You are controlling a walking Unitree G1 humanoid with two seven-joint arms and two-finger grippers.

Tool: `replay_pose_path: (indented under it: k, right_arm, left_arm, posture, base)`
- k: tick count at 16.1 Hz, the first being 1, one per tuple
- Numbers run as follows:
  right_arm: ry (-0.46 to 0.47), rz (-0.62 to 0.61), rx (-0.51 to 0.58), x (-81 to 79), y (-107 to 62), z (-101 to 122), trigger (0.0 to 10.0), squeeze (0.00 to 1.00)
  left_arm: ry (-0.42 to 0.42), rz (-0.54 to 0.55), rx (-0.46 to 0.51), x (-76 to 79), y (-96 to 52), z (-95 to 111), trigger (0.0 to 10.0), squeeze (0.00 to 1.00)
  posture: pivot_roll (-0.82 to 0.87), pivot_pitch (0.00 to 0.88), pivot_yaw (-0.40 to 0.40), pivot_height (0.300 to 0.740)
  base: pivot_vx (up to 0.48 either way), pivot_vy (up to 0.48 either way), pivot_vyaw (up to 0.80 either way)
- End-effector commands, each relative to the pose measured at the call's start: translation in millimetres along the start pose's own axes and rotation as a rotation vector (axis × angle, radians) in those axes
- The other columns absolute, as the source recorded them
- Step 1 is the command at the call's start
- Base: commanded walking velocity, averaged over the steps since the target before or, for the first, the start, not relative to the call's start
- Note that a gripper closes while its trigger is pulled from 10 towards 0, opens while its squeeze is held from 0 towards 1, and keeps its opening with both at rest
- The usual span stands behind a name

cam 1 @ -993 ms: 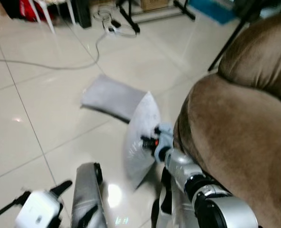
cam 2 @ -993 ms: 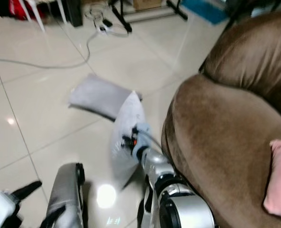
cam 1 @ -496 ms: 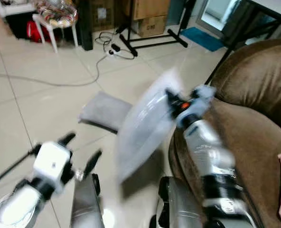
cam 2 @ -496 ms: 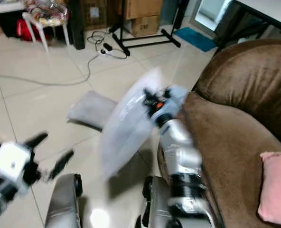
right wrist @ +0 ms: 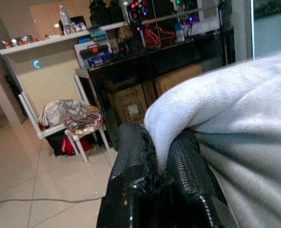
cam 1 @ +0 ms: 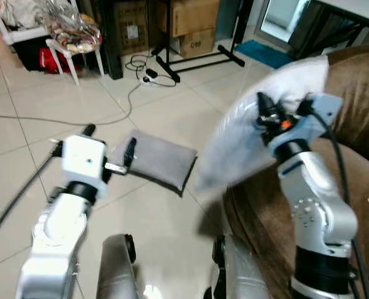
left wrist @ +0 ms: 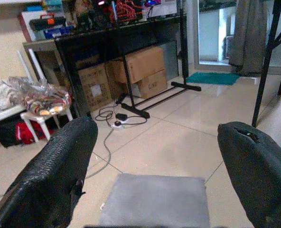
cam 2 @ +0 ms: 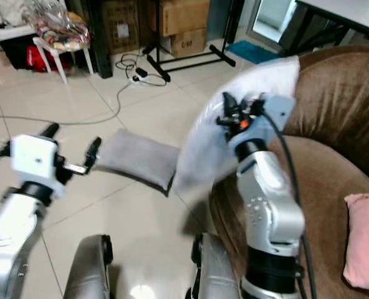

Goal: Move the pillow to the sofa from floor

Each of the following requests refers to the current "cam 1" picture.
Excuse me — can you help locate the white shelf with clothes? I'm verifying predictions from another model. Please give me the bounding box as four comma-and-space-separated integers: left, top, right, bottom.
0, 0, 55, 45

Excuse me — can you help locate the grey robot leg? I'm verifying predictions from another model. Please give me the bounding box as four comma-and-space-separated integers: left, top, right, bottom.
96, 234, 139, 299
204, 234, 274, 299

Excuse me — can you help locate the grey robot left leg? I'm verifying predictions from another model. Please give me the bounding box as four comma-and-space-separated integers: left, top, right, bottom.
96, 234, 139, 299

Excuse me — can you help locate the white power strip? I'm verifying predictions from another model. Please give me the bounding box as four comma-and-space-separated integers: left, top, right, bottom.
139, 67, 161, 87

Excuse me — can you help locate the small printed cardboard box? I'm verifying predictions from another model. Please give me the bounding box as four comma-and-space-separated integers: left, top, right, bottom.
177, 28, 217, 60

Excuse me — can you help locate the tall labelled cardboard box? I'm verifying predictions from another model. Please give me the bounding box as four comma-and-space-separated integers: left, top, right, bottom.
113, 0, 151, 57

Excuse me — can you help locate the black table with white top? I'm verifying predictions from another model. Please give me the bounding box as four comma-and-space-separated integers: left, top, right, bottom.
289, 0, 369, 61

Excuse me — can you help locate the grey robot right leg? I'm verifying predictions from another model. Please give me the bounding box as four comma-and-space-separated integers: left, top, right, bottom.
204, 234, 274, 299

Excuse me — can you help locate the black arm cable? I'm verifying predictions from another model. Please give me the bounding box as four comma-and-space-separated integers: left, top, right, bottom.
304, 106, 369, 299
0, 145, 64, 250

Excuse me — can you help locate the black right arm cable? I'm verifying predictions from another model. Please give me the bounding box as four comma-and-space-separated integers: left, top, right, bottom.
304, 106, 369, 299

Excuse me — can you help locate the black cabinet post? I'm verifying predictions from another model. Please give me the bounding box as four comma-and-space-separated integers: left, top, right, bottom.
96, 0, 124, 80

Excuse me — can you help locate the white plastic chair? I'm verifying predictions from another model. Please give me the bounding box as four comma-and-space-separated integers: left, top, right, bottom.
44, 25, 107, 87

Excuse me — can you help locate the framed glass panel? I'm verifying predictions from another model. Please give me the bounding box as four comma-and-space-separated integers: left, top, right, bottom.
254, 0, 313, 50

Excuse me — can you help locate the brown sofa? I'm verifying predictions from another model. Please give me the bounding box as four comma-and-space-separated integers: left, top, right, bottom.
222, 44, 369, 299

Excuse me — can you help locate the large plain cardboard box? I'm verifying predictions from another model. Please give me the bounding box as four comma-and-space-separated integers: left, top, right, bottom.
165, 0, 221, 37

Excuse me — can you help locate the red bag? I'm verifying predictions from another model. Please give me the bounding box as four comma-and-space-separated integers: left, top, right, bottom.
37, 47, 82, 75

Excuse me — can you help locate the clear plastic bag with items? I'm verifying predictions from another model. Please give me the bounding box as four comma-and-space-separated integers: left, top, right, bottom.
38, 0, 103, 54

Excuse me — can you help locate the grey pillow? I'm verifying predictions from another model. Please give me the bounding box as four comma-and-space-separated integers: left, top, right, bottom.
112, 129, 198, 192

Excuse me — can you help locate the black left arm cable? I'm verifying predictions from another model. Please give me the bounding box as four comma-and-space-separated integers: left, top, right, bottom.
0, 145, 64, 250

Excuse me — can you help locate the black floor cable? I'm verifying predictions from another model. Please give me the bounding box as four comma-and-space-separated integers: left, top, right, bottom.
123, 52, 180, 88

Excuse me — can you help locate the blue floor mat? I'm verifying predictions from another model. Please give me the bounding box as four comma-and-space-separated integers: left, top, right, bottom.
234, 40, 295, 70

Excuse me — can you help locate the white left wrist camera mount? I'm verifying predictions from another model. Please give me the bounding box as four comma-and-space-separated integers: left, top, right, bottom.
61, 134, 108, 186

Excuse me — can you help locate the white pillow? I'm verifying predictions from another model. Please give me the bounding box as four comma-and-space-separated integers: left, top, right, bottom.
193, 55, 332, 195

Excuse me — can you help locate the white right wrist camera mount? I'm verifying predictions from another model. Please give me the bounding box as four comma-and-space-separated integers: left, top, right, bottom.
269, 93, 345, 158

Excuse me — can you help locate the thin grey floor cable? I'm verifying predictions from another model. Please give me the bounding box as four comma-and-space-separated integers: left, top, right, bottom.
0, 80, 145, 127

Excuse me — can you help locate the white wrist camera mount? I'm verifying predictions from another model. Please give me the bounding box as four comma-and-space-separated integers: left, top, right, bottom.
61, 134, 108, 186
269, 93, 345, 158

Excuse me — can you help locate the black metal stand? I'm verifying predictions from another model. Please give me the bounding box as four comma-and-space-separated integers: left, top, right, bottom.
150, 0, 255, 84

